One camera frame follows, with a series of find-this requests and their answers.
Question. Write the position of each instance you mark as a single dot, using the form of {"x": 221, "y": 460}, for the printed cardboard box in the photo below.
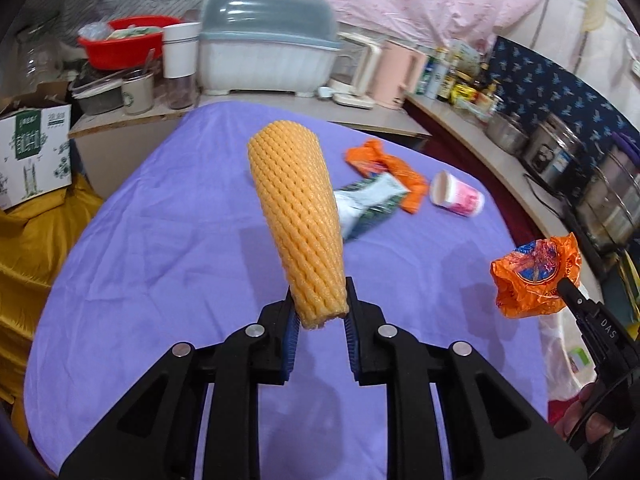
{"x": 32, "y": 155}

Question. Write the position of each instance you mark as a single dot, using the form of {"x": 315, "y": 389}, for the orange foam fruit net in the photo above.
{"x": 300, "y": 220}

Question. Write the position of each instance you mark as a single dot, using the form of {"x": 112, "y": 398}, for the small metal tin with spoon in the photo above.
{"x": 137, "y": 92}

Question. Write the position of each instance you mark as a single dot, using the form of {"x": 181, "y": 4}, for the steel rice cooker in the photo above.
{"x": 552, "y": 152}

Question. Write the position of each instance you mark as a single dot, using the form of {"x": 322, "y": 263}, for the person's right hand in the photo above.
{"x": 582, "y": 410}

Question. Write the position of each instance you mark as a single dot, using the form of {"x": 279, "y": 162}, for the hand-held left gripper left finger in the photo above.
{"x": 289, "y": 340}

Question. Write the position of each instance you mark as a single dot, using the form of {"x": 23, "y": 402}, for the grey metal pot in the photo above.
{"x": 97, "y": 97}

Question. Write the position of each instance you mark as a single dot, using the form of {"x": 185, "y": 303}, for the white dish rack grey lid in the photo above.
{"x": 270, "y": 50}

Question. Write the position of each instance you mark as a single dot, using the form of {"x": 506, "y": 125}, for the red plastic basin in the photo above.
{"x": 125, "y": 45}

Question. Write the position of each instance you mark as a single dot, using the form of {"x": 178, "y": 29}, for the purple cloth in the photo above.
{"x": 627, "y": 145}

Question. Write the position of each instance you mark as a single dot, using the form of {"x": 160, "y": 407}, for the yellow packet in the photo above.
{"x": 465, "y": 92}

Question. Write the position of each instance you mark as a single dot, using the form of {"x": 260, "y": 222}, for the purple blanket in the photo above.
{"x": 175, "y": 260}

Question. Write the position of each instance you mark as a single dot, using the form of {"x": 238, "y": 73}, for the green snack packet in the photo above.
{"x": 370, "y": 202}

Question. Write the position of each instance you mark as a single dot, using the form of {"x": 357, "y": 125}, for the white cup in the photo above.
{"x": 181, "y": 52}

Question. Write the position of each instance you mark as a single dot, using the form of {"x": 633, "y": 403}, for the pink electric kettle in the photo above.
{"x": 400, "y": 77}

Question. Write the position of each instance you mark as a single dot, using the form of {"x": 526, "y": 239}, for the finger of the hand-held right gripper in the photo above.
{"x": 575, "y": 297}

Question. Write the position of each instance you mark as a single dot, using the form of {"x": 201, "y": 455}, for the golden yellow cloth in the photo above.
{"x": 40, "y": 270}

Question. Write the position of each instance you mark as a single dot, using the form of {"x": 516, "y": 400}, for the pink printed paper cup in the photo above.
{"x": 457, "y": 195}

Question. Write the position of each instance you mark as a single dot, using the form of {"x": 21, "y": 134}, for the orange wrapper with blue print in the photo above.
{"x": 535, "y": 275}

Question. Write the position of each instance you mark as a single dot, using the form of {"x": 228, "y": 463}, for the blue printed cloth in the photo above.
{"x": 550, "y": 80}

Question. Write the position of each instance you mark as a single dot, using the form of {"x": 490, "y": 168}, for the large steel steamer pot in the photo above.
{"x": 612, "y": 200}

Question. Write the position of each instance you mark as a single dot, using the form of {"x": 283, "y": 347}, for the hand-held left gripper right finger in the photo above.
{"x": 352, "y": 347}

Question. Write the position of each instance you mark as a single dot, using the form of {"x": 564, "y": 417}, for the clear glass jar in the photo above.
{"x": 35, "y": 57}

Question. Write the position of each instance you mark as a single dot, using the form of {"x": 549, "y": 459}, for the crumpled orange wrapper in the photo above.
{"x": 395, "y": 170}

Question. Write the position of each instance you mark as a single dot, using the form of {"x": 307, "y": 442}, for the small steel pot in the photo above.
{"x": 507, "y": 132}

